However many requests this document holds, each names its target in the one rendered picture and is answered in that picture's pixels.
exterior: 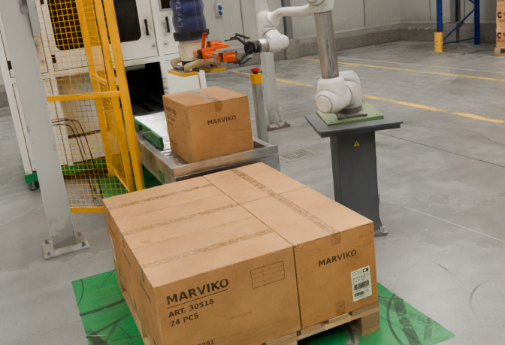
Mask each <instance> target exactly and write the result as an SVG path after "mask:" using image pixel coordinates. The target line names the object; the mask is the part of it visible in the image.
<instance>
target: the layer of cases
mask: <svg viewBox="0 0 505 345"><path fill-rule="evenodd" d="M102 203H103V207H104V215H105V219H106V223H107V230H108V234H109V238H110V245H111V249H112V253H113V260H114V264H115V266H116V268H117V270H118V272H119V274H120V276H121V278H122V281H123V282H124V284H125V287H126V288H127V290H128V292H129V295H130V297H131V299H132V301H133V303H134V305H135V307H136V310H137V312H138V314H139V316H140V318H141V320H142V322H143V324H144V327H145V328H146V330H147V333H148V335H149V336H150V339H151V341H152V343H153V345H259V344H262V343H265V342H268V341H270V340H274V339H276V338H279V337H282V336H284V335H287V334H291V333H293V332H295V331H299V330H301V328H302V329H303V328H307V327H310V326H312V325H315V324H318V323H321V322H324V321H326V320H329V319H332V318H334V317H337V316H340V315H343V314H345V313H349V312H351V311H354V310H357V309H359V308H362V307H366V306H368V305H370V304H374V303H377V302H378V295H377V282H376V256H375V243H374V229H373V221H371V220H369V219H368V218H366V217H364V216H362V215H360V214H358V213H356V212H355V211H353V210H350V209H349V208H347V207H345V206H343V205H342V204H339V203H337V202H336V201H334V200H332V199H330V198H328V197H326V196H324V195H323V194H321V193H319V192H317V191H315V190H313V189H311V188H310V187H307V186H305V185H304V184H302V183H299V182H298V181H297V180H294V179H292V178H291V177H288V176H287V175H285V174H283V173H281V172H279V171H277V170H275V169H274V168H272V167H270V166H268V165H266V164H264V163H263V162H259V163H255V164H251V165H246V166H242V167H239V168H232V169H229V170H226V171H220V172H216V173H213V174H207V175H204V176H200V177H194V178H191V179H187V180H181V181H178V182H174V183H169V184H165V185H161V186H156V187H152V188H149V189H142V190H139V191H136V192H130V193H126V194H123V195H117V196H114V197H110V198H104V199H102Z"/></svg>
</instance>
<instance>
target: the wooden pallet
mask: <svg viewBox="0 0 505 345"><path fill-rule="evenodd" d="M114 267H115V270H116V278H117V282H118V286H119V288H120V290H121V293H122V295H123V297H124V299H125V302H126V303H127V305H128V308H129V310H130V312H131V314H132V317H133V319H134V321H135V324H136V326H137V327H138V331H139V332H140V334H141V337H142V339H143V341H144V343H145V345H153V343H152V341H151V339H150V336H149V335H148V333H147V330H146V328H145V327H144V324H143V322H142V320H141V318H140V316H139V314H138V312H137V310H136V307H135V305H134V303H133V301H132V299H131V297H130V295H129V292H128V290H127V288H126V287H125V284H124V282H123V281H122V278H121V276H120V274H119V272H118V270H117V268H116V266H115V264H114ZM379 310H380V309H379V302H377V303H374V304H370V305H368V306H366V307H362V308H359V309H357V310H354V311H351V312H349V313H345V314H343V315H340V316H337V317H334V318H332V319H329V320H326V321H324V322H321V323H318V324H315V325H312V326H310V327H307V328H303V329H302V328H301V330H299V331H295V332H293V333H291V334H287V335H284V336H282V337H279V338H276V339H274V340H270V341H268V342H265V343H262V344H259V345H298V342H297V340H300V339H303V338H306V337H309V336H311V335H314V334H317V333H320V332H322V331H325V330H328V329H330V328H333V327H336V326H338V325H342V324H344V323H348V324H349V325H350V326H351V327H352V328H354V329H355V330H356V331H357V332H358V333H359V334H360V335H361V336H365V335H366V334H370V333H372V332H375V331H378V330H380V312H379Z"/></svg>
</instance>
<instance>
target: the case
mask: <svg viewBox="0 0 505 345"><path fill-rule="evenodd" d="M162 98H163V104H164V109H165V118H166V123H167V128H168V137H169V142H170V147H171V151H173V152H174V153H176V154H177V155H178V156H179V157H181V158H182V159H184V160H185V161H186V162H188V163H189V164H190V163H193V162H200V161H204V160H207V159H213V158H217V157H220V156H227V155H231V154H234V153H240V152H244V151H247V150H254V145H253V133H252V126H251V119H250V112H249V99H248V95H244V94H241V93H238V92H233V91H231V90H227V89H223V88H220V87H217V86H212V87H207V88H203V89H194V90H190V91H185V92H178V93H173V94H168V95H163V96H162Z"/></svg>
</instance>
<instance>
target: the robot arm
mask: <svg viewBox="0 0 505 345"><path fill-rule="evenodd" d="M306 2H307V3H308V5H305V6H301V7H284V8H279V9H277V10H275V11H274V12H269V11H266V10H263V11H260V12H259V13H258V15H257V23H258V27H259V30H260V32H261V34H262V36H263V39H258V40H257V41H250V38H251V37H246V36H244V35H240V34H238V33H235V36H234V37H230V39H227V40H225V41H232V40H238V41H239V42H241V43H242V44H244V46H243V47H244V51H245V53H244V54H243V55H242V57H241V60H236V61H232V62H227V63H233V64H239V66H242V65H243V64H245V63H246V62H248V61H249V60H250V59H253V57H252V54H253V53H268V52H269V53H275V52H279V51H281V50H285V49H286V48H287V47H288V46H289V39H288V37H287V36H285V35H281V34H280V33H279V32H278V31H277V28H278V25H279V24H280V18H281V17H284V16H290V17H306V16H309V15H311V14H314V17H315V24H316V36H317V42H318V49H319V61H320V68H321V74H322V77H321V78H320V79H319V81H318V86H317V92H316V97H315V103H316V107H317V109H318V110H319V111H321V112H322V113H335V114H336V116H337V119H338V120H344V119H349V118H355V117H366V116H367V113H366V112H364V110H363V107H362V94H361V82H360V80H359V77H358V75H357V74H356V73H355V72H354V71H340V72H339V71H338V64H337V51H336V43H335V36H334V23H333V16H332V10H333V8H334V0H306ZM238 36H239V37H242V38H245V39H247V40H248V41H247V42H245V41H243V40H241V39H240V38H239V37H238ZM248 54H249V57H248V58H247V59H245V60H244V61H243V59H244V58H245V57H246V56H247V55H248Z"/></svg>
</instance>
